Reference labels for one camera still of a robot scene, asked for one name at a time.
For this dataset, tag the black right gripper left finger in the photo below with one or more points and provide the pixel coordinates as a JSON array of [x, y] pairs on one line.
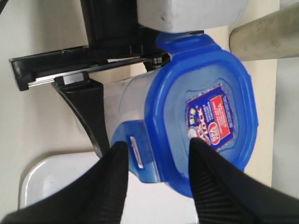
[[97, 197]]

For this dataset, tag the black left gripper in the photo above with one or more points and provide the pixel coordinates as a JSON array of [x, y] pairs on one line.
[[113, 32]]

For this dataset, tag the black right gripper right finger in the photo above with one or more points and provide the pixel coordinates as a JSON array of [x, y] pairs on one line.
[[223, 194]]

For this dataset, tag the blue plastic lid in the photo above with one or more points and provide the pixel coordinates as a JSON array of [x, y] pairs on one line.
[[202, 92]]

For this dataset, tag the stainless steel cup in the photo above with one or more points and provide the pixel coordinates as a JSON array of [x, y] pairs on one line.
[[273, 36]]

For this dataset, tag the clear plastic tall container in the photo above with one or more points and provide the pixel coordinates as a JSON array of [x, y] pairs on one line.
[[125, 100]]

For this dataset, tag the white plastic tray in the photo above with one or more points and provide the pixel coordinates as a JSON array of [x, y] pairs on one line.
[[65, 176]]

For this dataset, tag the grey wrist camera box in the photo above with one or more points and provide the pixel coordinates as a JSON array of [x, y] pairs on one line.
[[178, 16]]

